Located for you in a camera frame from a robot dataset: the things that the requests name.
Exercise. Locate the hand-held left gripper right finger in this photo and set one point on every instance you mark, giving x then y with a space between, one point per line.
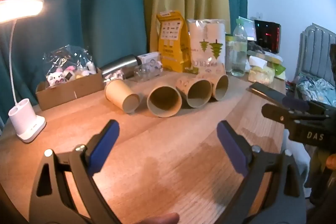
232 148

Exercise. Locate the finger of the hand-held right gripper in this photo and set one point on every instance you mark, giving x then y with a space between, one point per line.
273 94
283 114

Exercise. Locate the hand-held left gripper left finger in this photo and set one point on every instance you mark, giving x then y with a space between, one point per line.
103 145

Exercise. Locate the plain brown paper cup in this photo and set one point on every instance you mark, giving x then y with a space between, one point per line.
164 103
122 95

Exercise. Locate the printed brown paper cup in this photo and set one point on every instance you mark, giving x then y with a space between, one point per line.
220 87
197 92

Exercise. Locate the person's left hand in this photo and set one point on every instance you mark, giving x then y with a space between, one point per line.
160 218

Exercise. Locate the white tissue pack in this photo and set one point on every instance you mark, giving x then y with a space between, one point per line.
258 62

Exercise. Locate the patterned bedding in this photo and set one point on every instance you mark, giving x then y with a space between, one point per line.
315 90

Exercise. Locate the clear plastic water bottle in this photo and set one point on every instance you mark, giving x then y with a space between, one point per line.
239 53

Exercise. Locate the black computer case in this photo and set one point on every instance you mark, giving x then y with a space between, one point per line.
267 36

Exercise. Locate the green-lidded jar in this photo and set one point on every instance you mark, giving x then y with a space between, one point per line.
229 53

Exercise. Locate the grey padded headboard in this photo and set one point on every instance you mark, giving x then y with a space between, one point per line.
315 50

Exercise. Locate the cardboard box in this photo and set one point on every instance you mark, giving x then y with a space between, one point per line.
65 92

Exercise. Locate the computer monitor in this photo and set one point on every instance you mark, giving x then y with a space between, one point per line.
248 28

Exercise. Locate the white desk lamp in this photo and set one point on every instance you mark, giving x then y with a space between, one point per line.
27 127

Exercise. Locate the stainless steel flask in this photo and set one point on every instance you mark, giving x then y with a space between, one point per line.
119 65

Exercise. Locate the wrapped pack of paper cups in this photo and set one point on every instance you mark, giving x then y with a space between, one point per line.
207 43

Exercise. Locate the clear bag of small toys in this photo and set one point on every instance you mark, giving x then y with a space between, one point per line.
67 66

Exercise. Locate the small white carton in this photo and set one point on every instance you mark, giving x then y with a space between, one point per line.
148 58

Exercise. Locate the yellow paper pouch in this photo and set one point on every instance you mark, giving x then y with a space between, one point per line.
172 43

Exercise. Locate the teal curtain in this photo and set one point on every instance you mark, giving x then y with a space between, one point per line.
78 3

